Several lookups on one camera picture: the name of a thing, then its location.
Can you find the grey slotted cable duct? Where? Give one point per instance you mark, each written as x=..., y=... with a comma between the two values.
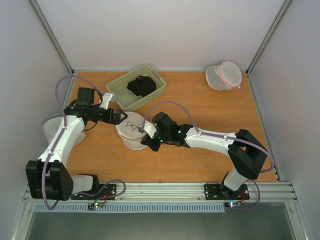
x=126, y=207

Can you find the white pink-zipper laundry bag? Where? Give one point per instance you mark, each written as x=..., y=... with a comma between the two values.
x=224, y=76

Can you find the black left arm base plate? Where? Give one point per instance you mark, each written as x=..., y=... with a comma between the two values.
x=109, y=191

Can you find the aluminium front rail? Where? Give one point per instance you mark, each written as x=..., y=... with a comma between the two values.
x=269, y=192

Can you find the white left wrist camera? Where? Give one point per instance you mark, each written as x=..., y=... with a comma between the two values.
x=106, y=99

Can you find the white mesh laundry bag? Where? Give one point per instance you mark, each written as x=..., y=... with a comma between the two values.
x=128, y=130

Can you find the aluminium frame post right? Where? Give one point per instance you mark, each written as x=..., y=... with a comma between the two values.
x=269, y=34

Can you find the aluminium frame post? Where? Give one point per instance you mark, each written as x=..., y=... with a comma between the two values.
x=44, y=22
x=269, y=34

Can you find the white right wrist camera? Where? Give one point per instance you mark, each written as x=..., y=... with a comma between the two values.
x=148, y=127

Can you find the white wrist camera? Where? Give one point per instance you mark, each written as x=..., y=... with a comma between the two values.
x=106, y=99
x=148, y=127

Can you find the aluminium frame post left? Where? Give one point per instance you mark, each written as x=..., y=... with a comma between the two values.
x=44, y=22

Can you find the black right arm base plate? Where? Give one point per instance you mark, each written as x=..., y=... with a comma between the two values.
x=212, y=191

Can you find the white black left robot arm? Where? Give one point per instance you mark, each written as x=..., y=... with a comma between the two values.
x=48, y=178

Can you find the pale green plastic basket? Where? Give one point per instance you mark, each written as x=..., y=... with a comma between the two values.
x=125, y=98

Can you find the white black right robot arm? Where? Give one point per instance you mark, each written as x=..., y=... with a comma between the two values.
x=246, y=153

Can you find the black bra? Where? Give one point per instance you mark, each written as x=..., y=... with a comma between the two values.
x=142, y=86

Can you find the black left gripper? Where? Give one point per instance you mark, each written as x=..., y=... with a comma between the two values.
x=116, y=121

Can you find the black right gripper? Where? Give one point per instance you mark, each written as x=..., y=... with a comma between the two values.
x=152, y=141

